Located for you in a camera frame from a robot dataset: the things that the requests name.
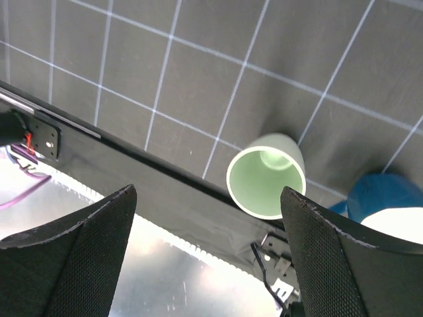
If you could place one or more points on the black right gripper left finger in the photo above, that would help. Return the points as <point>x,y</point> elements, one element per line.
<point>69,266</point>

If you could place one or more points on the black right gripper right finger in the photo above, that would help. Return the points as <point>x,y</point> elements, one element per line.
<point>346,269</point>

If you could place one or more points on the light green plastic cup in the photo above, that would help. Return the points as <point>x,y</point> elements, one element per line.
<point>257,175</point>

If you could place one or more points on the blue mug white inside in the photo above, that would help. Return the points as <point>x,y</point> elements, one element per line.
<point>387,203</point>

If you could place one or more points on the black grid mat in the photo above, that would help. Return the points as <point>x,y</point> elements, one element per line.
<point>194,82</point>

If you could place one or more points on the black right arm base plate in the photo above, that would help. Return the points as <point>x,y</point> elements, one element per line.
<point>276,264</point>

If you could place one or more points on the white slotted cable duct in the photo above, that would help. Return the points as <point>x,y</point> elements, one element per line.
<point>152,229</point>

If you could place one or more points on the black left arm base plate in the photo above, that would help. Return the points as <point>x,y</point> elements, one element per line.
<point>46,135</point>

